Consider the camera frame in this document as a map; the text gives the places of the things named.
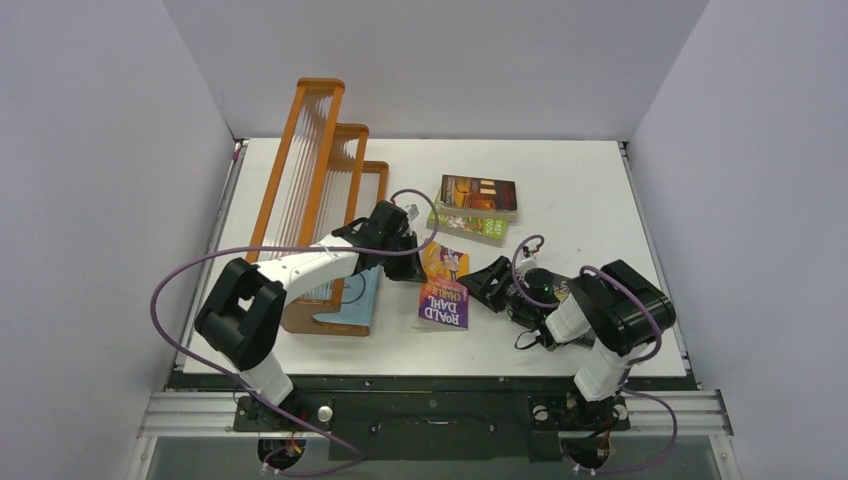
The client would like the colourful Roald Dahl paperback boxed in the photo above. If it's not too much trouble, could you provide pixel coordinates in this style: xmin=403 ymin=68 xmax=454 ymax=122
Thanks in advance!
xmin=416 ymin=242 xmax=470 ymax=330

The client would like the light blue hardcover book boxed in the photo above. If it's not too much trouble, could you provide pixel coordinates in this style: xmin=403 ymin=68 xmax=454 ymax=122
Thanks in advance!
xmin=313 ymin=269 xmax=380 ymax=331

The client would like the orange wooden file rack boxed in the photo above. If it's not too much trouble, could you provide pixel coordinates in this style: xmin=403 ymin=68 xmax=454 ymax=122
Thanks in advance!
xmin=245 ymin=77 xmax=390 ymax=338

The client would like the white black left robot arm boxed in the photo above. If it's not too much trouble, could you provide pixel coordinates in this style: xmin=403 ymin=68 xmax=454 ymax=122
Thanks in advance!
xmin=194 ymin=200 xmax=426 ymax=430

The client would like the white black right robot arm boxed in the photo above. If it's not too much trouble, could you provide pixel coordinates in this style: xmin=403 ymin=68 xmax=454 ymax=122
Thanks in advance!
xmin=458 ymin=255 xmax=676 ymax=427

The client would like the dark Moon and Sixpence book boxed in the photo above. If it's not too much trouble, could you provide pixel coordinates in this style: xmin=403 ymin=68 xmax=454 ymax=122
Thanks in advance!
xmin=544 ymin=273 xmax=590 ymax=345

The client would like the green cover paperback book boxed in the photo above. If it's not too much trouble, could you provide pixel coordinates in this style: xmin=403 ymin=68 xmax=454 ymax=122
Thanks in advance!
xmin=426 ymin=198 xmax=509 ymax=247

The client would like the brown cover paperback book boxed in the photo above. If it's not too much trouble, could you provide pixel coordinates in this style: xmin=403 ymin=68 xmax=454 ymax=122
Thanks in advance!
xmin=439 ymin=175 xmax=519 ymax=222

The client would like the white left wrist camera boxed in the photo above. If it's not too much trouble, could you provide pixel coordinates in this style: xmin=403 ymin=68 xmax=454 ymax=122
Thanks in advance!
xmin=402 ymin=204 xmax=420 ymax=223

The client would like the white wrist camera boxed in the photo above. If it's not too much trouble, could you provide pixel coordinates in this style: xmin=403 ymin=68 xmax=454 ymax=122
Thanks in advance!
xmin=402 ymin=204 xmax=420 ymax=223
xmin=514 ymin=246 xmax=538 ymax=267

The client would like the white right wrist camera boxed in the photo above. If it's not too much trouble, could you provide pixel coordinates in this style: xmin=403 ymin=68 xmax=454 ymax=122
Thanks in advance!
xmin=514 ymin=246 xmax=538 ymax=267

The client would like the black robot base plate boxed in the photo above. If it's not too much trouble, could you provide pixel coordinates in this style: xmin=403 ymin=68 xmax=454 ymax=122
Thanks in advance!
xmin=166 ymin=373 xmax=696 ymax=459

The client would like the aluminium rail frame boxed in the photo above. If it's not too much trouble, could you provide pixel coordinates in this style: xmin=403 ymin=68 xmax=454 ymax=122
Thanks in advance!
xmin=128 ymin=391 xmax=741 ymax=479

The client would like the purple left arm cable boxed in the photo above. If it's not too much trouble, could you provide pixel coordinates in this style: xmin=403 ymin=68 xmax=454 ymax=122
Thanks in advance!
xmin=149 ymin=188 xmax=442 ymax=478

